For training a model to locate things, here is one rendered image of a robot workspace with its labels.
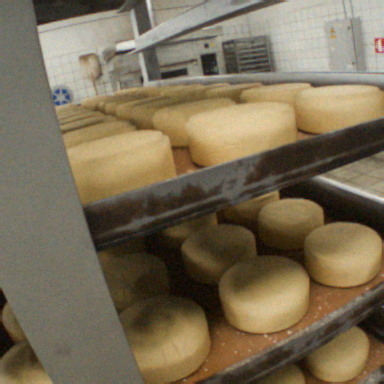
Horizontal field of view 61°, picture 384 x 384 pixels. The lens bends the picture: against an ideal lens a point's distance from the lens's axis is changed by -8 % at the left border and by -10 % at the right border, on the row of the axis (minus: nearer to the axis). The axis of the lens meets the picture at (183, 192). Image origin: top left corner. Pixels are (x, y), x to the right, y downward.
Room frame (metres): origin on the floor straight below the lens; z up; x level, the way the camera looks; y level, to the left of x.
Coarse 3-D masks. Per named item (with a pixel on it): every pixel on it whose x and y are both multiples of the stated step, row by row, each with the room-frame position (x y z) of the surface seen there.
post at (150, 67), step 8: (144, 0) 0.73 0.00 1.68; (136, 8) 0.72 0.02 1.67; (144, 8) 0.73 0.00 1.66; (136, 16) 0.72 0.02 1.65; (144, 16) 0.73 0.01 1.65; (136, 24) 0.72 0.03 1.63; (144, 24) 0.73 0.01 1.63; (136, 32) 0.73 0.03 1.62; (144, 32) 0.73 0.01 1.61; (152, 48) 0.73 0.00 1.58; (144, 56) 0.72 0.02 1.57; (152, 56) 0.73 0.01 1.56; (144, 64) 0.72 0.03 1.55; (152, 64) 0.73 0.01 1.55; (144, 72) 0.73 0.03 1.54; (152, 72) 0.73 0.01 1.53; (160, 72) 0.73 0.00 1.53; (144, 80) 0.74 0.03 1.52; (152, 80) 0.73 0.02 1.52
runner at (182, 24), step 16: (208, 0) 0.41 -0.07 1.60; (224, 0) 0.38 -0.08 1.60; (240, 0) 0.35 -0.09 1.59; (256, 0) 0.28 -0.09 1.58; (272, 0) 0.28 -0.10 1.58; (288, 0) 0.28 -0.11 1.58; (176, 16) 0.51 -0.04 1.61; (192, 16) 0.46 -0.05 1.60; (208, 16) 0.42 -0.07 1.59; (224, 16) 0.35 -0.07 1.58; (160, 32) 0.59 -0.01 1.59; (176, 32) 0.46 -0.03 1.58; (192, 32) 0.48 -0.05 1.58; (144, 48) 0.62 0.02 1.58
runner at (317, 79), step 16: (160, 80) 0.63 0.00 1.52; (176, 80) 0.56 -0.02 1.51; (192, 80) 0.50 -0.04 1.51; (208, 80) 0.45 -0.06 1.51; (224, 80) 0.41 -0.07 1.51; (240, 80) 0.38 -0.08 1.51; (256, 80) 0.35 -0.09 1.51; (272, 80) 0.32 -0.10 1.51; (288, 80) 0.30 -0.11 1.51; (304, 80) 0.28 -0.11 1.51; (320, 80) 0.26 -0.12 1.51; (336, 80) 0.24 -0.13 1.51; (352, 80) 0.23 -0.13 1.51; (368, 80) 0.21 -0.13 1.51
